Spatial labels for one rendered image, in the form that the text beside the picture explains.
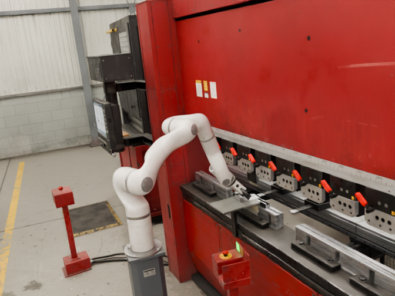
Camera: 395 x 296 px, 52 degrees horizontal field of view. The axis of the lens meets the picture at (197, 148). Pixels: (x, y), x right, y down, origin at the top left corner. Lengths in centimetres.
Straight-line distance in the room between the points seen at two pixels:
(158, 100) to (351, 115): 169
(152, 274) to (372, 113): 126
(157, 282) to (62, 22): 744
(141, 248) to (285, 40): 123
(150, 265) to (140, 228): 19
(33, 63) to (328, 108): 765
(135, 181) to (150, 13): 153
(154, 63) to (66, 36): 604
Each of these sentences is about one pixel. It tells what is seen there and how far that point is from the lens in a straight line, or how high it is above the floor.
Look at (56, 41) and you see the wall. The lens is 900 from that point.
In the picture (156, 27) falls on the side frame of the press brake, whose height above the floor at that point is 211.
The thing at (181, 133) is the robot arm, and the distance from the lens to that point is 204.
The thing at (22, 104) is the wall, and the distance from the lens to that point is 907.
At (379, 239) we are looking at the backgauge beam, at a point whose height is 95.
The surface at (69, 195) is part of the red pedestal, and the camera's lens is 379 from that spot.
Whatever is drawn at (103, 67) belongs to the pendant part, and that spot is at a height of 186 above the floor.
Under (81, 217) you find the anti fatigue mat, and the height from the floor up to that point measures 1.
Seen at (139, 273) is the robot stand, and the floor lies 92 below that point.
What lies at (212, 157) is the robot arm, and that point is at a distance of 232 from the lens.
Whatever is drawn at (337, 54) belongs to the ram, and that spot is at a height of 187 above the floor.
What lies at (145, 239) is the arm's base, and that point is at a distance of 204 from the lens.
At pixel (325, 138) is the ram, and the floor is 151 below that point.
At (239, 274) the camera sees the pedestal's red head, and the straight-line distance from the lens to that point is 232.
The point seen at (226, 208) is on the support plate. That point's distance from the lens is 246.
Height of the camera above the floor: 198
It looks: 15 degrees down
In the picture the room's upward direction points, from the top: 6 degrees counter-clockwise
